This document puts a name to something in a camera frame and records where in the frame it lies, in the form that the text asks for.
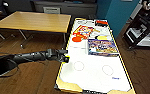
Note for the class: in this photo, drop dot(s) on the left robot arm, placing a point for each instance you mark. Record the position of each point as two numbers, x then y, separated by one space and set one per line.
21 58

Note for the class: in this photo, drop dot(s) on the large wooden table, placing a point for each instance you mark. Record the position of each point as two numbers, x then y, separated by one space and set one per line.
34 20

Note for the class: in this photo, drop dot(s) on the white vent panel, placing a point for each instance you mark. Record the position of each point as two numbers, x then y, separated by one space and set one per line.
52 10

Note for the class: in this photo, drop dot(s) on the grey sofa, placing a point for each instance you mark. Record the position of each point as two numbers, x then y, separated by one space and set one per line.
74 10

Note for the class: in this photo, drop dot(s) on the white air hockey table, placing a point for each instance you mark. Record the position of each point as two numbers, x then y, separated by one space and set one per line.
97 78

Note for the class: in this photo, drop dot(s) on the yellow card pile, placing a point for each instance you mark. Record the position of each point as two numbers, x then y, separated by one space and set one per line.
103 37

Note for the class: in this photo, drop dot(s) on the red black game box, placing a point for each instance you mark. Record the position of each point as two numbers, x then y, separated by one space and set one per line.
101 22

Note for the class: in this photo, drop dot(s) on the dark bench sofa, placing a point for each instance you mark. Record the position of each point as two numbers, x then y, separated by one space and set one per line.
17 5

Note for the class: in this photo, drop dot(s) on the black wheeled cart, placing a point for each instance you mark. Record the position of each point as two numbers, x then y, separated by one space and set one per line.
141 33

